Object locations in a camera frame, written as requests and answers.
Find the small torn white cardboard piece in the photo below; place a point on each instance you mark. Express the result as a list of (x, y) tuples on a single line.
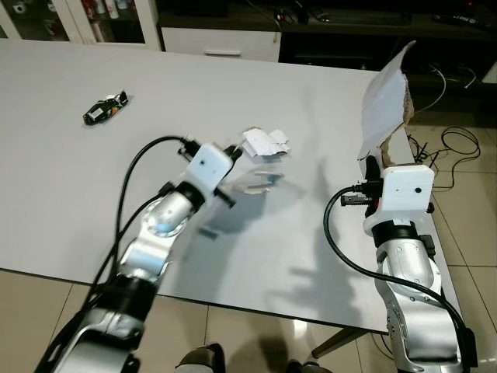
[(262, 143)]

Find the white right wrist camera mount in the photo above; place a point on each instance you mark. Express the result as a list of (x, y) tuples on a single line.
[(404, 190)]

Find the white glass door cabinet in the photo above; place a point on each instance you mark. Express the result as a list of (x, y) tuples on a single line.
[(78, 19)]

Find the crushed black snack wrapper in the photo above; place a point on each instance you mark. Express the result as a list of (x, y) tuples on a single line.
[(103, 110)]

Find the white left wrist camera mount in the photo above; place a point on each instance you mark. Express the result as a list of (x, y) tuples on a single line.
[(208, 167)]

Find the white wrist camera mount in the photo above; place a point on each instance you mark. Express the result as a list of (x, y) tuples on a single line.
[(404, 190), (208, 167)]

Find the white drawer unit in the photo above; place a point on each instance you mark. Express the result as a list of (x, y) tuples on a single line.
[(221, 40)]

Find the robot left leg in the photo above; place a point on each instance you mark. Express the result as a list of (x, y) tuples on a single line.
[(200, 359)]

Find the large torn white cardboard sheet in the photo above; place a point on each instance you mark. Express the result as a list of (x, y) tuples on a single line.
[(386, 101)]

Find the grey table leg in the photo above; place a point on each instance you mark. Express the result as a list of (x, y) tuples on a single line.
[(342, 339)]

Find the dark low media shelf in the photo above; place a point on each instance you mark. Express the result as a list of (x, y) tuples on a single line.
[(349, 47)]

